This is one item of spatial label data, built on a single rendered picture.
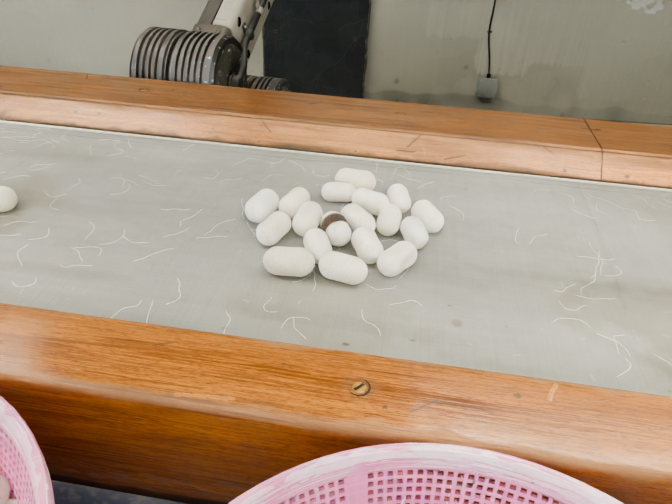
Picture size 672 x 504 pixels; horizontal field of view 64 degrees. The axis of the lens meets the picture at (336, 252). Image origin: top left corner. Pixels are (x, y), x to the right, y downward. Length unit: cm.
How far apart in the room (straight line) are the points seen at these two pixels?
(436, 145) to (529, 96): 206
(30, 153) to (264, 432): 43
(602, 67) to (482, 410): 244
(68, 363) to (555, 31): 241
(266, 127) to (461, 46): 196
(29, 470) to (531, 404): 24
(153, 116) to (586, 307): 47
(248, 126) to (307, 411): 39
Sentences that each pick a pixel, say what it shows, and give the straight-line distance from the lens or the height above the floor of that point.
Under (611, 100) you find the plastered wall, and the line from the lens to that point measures 275.
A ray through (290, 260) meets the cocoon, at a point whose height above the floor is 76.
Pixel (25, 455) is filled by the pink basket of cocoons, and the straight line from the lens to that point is 29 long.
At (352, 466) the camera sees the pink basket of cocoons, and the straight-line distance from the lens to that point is 26.
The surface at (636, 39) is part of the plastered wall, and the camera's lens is 269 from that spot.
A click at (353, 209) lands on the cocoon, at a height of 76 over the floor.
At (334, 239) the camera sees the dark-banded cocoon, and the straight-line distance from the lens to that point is 42.
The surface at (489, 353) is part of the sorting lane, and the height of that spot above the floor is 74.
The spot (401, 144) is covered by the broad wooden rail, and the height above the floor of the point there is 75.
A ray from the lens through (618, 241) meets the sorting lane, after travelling 51.
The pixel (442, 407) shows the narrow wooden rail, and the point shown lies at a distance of 29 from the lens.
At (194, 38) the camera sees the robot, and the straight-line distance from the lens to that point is 82.
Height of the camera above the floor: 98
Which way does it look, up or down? 35 degrees down
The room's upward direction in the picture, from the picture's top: 3 degrees clockwise
